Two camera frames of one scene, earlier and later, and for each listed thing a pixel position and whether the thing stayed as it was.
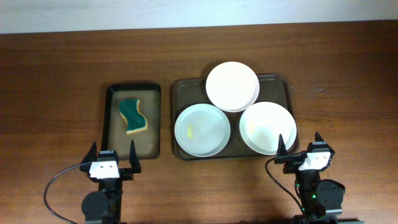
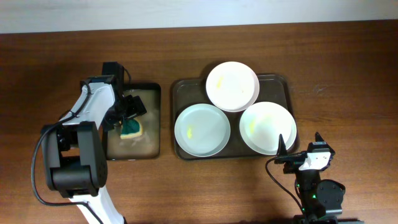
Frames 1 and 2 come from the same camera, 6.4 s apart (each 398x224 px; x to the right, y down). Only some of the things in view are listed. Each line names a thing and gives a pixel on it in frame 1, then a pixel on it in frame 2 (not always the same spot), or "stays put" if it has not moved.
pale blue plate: x=202 y=130 stays put
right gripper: x=293 y=162 stays put
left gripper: x=135 y=162 -> x=138 y=107
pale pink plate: x=232 y=86 stays put
